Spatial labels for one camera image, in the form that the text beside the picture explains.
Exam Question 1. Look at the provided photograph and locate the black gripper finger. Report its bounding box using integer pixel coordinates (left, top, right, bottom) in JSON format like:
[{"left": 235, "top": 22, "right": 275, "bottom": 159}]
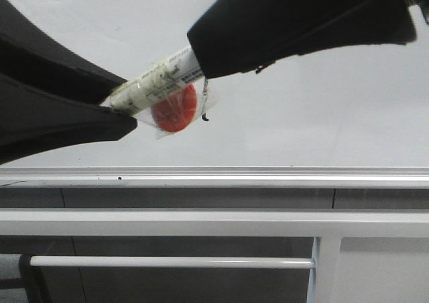
[
  {"left": 1, "top": 0, "right": 137, "bottom": 164},
  {"left": 187, "top": 0, "right": 416, "bottom": 78}
]

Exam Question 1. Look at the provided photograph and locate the white whiteboard marker pen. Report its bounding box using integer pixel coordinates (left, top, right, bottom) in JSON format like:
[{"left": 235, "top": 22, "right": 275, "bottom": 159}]
[{"left": 101, "top": 46, "right": 204, "bottom": 116}]

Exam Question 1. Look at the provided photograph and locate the red round magnet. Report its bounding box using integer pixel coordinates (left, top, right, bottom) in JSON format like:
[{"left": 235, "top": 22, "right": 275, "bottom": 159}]
[{"left": 135, "top": 78, "right": 217, "bottom": 139}]

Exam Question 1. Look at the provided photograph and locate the large white whiteboard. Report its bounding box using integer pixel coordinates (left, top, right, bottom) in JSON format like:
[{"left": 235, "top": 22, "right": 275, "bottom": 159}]
[{"left": 10, "top": 0, "right": 428, "bottom": 167}]

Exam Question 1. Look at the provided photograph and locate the white round crossbar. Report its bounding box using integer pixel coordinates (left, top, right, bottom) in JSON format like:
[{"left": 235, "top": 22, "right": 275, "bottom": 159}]
[{"left": 30, "top": 256, "right": 316, "bottom": 269}]

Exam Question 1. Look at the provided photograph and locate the aluminium whiteboard tray rail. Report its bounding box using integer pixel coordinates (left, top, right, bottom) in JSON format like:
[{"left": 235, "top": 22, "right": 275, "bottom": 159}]
[{"left": 1, "top": 166, "right": 428, "bottom": 189}]

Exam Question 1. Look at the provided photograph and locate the white metal stand frame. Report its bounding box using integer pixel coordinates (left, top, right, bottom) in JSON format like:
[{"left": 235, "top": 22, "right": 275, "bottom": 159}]
[{"left": 1, "top": 208, "right": 428, "bottom": 302}]

